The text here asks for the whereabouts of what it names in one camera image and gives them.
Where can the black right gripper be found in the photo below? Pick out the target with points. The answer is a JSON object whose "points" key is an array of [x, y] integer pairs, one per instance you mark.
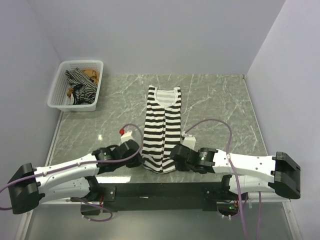
{"points": [[179, 167]]}

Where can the black white striped tank top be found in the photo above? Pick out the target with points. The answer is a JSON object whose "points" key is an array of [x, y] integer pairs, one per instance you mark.
{"points": [[162, 129]]}

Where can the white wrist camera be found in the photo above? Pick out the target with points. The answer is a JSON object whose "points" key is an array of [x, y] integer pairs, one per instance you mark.
{"points": [[125, 135], [188, 140]]}

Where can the mustard garment in basket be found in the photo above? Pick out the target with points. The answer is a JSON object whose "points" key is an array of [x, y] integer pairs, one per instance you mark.
{"points": [[91, 75]]}

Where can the white plastic basket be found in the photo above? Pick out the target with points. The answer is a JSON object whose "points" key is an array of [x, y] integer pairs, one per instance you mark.
{"points": [[76, 86]]}

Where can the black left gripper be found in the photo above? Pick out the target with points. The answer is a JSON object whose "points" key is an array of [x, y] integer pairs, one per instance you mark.
{"points": [[137, 161]]}

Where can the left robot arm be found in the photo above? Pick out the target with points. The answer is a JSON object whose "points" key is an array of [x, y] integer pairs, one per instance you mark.
{"points": [[31, 186]]}

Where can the striped tank tops in basket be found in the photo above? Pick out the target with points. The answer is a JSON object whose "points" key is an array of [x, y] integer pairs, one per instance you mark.
{"points": [[80, 87]]}

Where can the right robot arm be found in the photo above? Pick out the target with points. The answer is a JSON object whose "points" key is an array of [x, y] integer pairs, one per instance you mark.
{"points": [[278, 173]]}

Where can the black base beam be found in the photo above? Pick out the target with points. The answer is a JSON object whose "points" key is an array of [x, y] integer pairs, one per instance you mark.
{"points": [[162, 196]]}

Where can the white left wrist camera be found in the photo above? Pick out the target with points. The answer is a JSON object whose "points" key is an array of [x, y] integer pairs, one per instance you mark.
{"points": [[125, 135]]}

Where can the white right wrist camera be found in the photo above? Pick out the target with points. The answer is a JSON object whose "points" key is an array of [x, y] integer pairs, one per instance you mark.
{"points": [[188, 140]]}

